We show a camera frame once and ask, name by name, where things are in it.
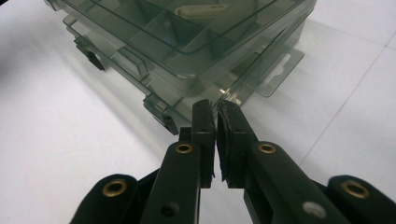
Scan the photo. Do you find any white table cover sheet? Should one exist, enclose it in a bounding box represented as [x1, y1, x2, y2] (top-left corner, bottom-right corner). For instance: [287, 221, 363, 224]
[0, 0, 396, 224]

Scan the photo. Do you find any white plastic stick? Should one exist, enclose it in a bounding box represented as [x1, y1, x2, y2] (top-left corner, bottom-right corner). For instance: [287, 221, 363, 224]
[174, 3, 230, 18]

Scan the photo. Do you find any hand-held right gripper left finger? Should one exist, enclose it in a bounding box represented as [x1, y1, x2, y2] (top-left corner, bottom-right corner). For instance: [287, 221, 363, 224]
[139, 99, 217, 224]

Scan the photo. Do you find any transparent grey compartment storage box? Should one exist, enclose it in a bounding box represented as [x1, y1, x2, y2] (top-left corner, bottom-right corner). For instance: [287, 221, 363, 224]
[43, 0, 318, 136]

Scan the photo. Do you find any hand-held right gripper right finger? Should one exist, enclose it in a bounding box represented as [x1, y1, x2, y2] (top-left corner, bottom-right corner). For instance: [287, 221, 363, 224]
[217, 99, 353, 224]

